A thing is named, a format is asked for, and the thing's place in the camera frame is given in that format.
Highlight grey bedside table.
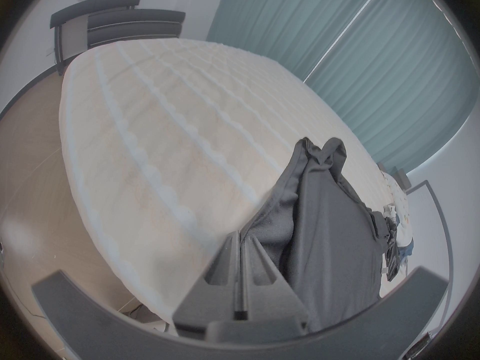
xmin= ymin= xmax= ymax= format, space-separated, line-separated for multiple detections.
xmin=377 ymin=161 xmax=411 ymax=188

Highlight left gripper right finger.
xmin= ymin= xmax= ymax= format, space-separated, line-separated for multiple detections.
xmin=242 ymin=235 xmax=311 ymax=333

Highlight black dressing table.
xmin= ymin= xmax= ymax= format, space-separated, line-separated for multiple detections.
xmin=50 ymin=0 xmax=142 ymax=76

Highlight black satin garment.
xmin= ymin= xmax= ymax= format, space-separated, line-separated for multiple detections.
xmin=369 ymin=208 xmax=400 ymax=282

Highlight bed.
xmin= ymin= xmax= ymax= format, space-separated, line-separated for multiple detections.
xmin=58 ymin=38 xmax=451 ymax=325

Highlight blue-green curtain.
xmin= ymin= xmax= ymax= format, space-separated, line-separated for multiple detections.
xmin=206 ymin=0 xmax=391 ymax=82
xmin=304 ymin=0 xmax=479 ymax=172

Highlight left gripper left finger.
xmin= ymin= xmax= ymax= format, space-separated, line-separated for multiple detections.
xmin=172 ymin=230 xmax=241 ymax=335

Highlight black T-shirt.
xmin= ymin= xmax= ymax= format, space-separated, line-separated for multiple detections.
xmin=240 ymin=137 xmax=391 ymax=333

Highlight pile of clothes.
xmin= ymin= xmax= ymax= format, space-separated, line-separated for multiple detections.
xmin=382 ymin=204 xmax=415 ymax=267

